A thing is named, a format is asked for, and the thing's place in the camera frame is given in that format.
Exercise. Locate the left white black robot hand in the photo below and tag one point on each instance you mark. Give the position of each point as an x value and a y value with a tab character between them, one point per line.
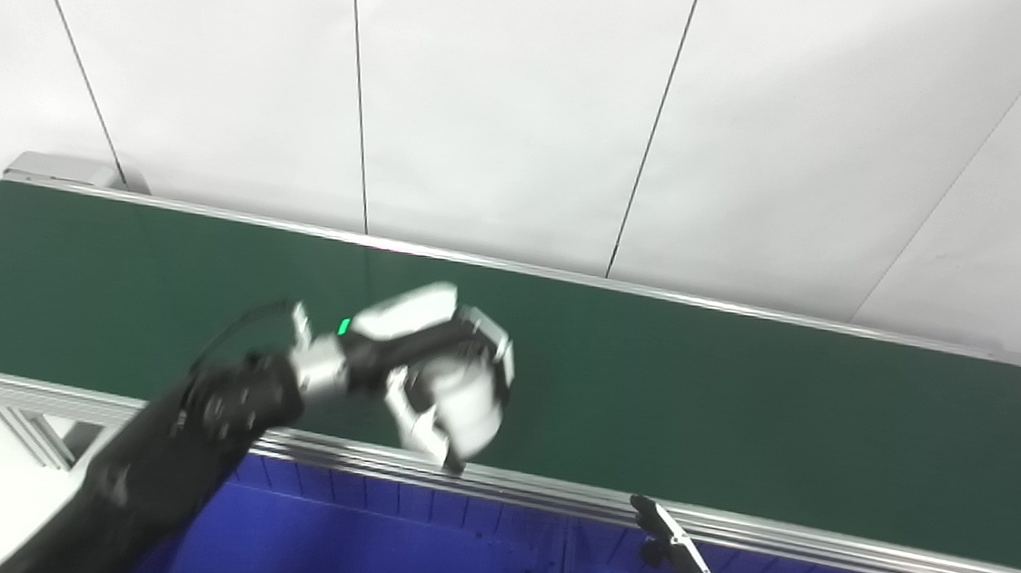
398	323

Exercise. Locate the white round plastic part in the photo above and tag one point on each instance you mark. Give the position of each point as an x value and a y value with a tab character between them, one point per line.
469	402

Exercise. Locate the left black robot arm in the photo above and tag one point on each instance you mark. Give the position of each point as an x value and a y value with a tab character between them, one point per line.
169	460

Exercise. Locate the green conveyor belt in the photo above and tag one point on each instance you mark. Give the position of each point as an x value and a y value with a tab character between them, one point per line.
737	414
818	543

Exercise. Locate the grey conveyor motor housing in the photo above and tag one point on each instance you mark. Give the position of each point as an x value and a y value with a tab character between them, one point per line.
64	168

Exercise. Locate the aluminium conveyor support leg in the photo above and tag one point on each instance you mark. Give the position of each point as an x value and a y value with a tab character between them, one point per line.
34	436

